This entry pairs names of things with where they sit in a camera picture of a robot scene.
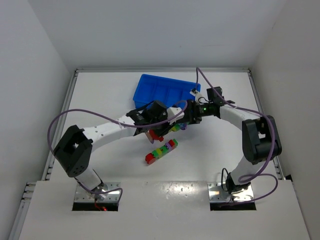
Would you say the red lime lego stack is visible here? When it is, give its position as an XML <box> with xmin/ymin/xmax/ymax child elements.
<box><xmin>145</xmin><ymin>129</ymin><xmax>164</xmax><ymax>144</ymax></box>

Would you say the lime green lego brick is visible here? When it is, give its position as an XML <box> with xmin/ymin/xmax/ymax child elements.
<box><xmin>169</xmin><ymin>124</ymin><xmax>180</xmax><ymax>132</ymax></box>

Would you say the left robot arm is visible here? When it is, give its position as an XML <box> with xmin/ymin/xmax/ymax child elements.
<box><xmin>53</xmin><ymin>100</ymin><xmax>188</xmax><ymax>198</ymax></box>

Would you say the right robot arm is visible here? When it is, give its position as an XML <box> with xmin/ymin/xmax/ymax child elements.
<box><xmin>183</xmin><ymin>87</ymin><xmax>282</xmax><ymax>194</ymax></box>

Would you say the blue divided plastic bin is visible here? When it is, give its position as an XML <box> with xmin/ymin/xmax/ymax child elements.
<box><xmin>133</xmin><ymin>74</ymin><xmax>201</xmax><ymax>108</ymax></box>

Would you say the long lego brick row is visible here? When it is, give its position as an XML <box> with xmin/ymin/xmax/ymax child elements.
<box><xmin>144</xmin><ymin>139</ymin><xmax>178</xmax><ymax>165</ymax></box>

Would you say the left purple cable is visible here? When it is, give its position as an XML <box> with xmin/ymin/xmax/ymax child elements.
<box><xmin>47</xmin><ymin>99</ymin><xmax>189</xmax><ymax>201</ymax></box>

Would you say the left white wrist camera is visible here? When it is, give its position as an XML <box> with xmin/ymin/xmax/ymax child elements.
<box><xmin>166</xmin><ymin>107</ymin><xmax>185</xmax><ymax>124</ymax></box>

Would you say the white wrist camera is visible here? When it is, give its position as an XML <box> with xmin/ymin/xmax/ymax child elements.
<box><xmin>189</xmin><ymin>88</ymin><xmax>203</xmax><ymax>102</ymax></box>
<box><xmin>166</xmin><ymin>107</ymin><xmax>185</xmax><ymax>124</ymax></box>

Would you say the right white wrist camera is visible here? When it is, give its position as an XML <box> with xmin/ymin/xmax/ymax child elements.
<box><xmin>189</xmin><ymin>88</ymin><xmax>203</xmax><ymax>102</ymax></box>

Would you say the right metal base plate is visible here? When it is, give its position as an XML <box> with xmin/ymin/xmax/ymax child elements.
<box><xmin>207</xmin><ymin>181</ymin><xmax>255</xmax><ymax>203</ymax></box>

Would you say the metal base plate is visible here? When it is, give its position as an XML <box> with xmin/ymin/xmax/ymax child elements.
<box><xmin>74</xmin><ymin>182</ymin><xmax>123</xmax><ymax>204</ymax></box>
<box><xmin>207</xmin><ymin>181</ymin><xmax>255</xmax><ymax>203</ymax></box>

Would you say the right aluminium rail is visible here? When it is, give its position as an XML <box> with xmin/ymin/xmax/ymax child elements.
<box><xmin>247</xmin><ymin>69</ymin><xmax>287</xmax><ymax>181</ymax></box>

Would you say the aluminium rail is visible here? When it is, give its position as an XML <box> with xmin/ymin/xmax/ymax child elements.
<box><xmin>41</xmin><ymin>69</ymin><xmax>78</xmax><ymax>181</ymax></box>
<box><xmin>247</xmin><ymin>69</ymin><xmax>287</xmax><ymax>181</ymax></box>

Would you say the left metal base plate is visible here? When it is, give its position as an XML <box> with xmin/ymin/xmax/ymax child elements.
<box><xmin>74</xmin><ymin>182</ymin><xmax>123</xmax><ymax>204</ymax></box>

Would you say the left aluminium rail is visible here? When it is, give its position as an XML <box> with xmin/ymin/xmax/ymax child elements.
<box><xmin>41</xmin><ymin>69</ymin><xmax>78</xmax><ymax>181</ymax></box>

